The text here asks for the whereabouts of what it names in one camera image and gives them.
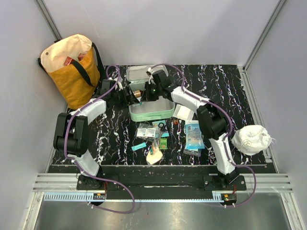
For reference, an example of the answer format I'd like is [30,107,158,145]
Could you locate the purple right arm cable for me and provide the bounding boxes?
[146,63,257,207]

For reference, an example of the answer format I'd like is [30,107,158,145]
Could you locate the teal plaster packet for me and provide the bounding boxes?
[152,120,169,138]

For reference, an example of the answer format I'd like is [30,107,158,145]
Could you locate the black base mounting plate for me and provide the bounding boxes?
[76,166,247,200]

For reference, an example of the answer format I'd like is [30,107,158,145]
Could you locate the orange tote bag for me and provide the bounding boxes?
[37,34,106,110]

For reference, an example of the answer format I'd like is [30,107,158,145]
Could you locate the clear bag yellow items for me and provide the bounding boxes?
[146,140,163,165]

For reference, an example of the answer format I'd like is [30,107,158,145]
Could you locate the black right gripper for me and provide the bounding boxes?
[141,82,162,103]

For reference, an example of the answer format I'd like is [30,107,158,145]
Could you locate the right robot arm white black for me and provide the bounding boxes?
[142,68,240,190]

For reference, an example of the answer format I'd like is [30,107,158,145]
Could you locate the black handled scissors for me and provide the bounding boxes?
[158,122,168,133]

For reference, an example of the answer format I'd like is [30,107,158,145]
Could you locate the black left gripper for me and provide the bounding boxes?
[111,85,140,110]

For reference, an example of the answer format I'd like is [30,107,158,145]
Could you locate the small green box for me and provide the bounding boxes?
[159,138,167,150]

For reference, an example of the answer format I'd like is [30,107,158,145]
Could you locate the mint green medicine case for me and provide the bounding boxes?
[126,65,175,122]

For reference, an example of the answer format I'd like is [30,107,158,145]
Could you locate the clear bag white leaflets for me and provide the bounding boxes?
[136,123,157,139]

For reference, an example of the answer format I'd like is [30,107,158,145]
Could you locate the brown bottle orange cap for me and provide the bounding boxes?
[133,90,143,98]

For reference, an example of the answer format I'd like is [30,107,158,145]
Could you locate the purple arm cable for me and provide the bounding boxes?
[62,65,136,214]
[146,63,257,207]

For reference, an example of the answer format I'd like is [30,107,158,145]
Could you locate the cyan sachet strip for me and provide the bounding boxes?
[131,143,146,151]

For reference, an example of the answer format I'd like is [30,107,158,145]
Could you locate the white gauze pad packet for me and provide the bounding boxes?
[173,104,194,121]

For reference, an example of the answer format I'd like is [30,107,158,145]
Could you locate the blue mask packet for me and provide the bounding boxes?
[183,120,205,157]

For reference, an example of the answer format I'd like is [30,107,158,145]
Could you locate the white crumpled cloth bag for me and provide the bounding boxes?
[232,125,277,156]

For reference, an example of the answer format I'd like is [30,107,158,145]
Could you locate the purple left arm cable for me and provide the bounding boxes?
[62,65,136,214]

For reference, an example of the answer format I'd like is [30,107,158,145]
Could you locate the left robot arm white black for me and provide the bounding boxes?
[53,80,139,190]

